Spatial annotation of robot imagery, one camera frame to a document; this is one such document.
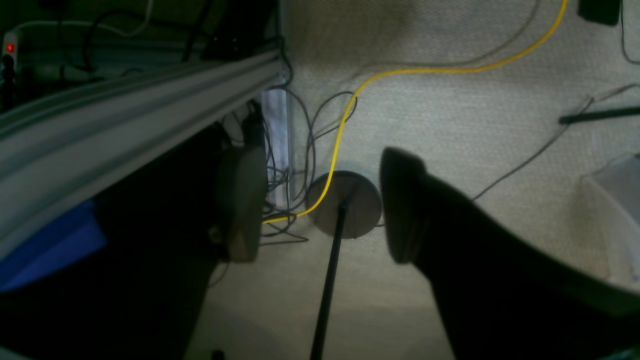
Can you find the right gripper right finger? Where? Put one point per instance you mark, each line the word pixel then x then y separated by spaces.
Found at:
pixel 498 297

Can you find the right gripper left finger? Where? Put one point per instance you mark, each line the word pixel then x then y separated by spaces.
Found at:
pixel 167 226

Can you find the translucent plastic storage box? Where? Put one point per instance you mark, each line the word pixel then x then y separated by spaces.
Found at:
pixel 612 194

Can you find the black round stand base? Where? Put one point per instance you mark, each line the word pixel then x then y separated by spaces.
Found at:
pixel 355 193

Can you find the black stand pole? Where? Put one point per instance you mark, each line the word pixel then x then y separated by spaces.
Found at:
pixel 328 288

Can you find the black rod on floor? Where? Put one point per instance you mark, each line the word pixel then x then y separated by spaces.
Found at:
pixel 599 115

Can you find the blue box under frame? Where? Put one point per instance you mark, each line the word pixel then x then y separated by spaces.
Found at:
pixel 71 237

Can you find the grey aluminium frame rail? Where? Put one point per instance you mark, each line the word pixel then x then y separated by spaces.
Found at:
pixel 63 149

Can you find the black power strip red switch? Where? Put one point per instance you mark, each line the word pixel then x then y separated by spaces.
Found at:
pixel 10 65

